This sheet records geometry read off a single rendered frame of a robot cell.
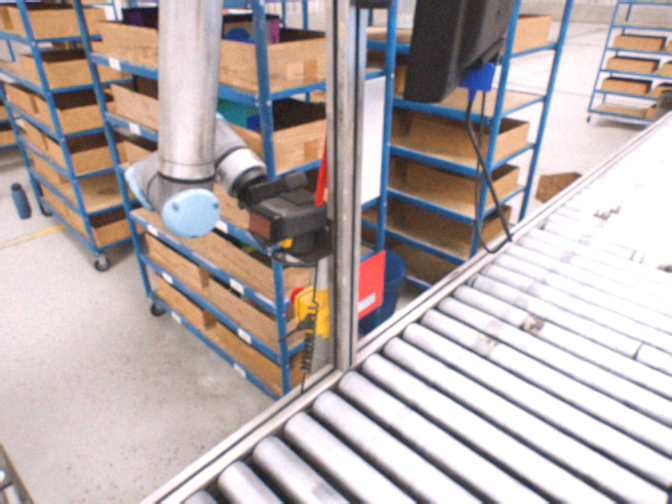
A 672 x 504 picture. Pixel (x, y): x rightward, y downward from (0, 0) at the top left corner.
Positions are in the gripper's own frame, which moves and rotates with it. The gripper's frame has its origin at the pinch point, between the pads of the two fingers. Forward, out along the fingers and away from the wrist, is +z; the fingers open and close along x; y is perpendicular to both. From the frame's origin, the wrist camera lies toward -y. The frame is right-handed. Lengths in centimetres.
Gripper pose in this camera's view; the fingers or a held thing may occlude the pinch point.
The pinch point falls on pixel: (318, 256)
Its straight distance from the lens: 82.4
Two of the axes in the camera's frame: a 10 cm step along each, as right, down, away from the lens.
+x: -6.9, 3.7, -6.2
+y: -3.6, 5.7, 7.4
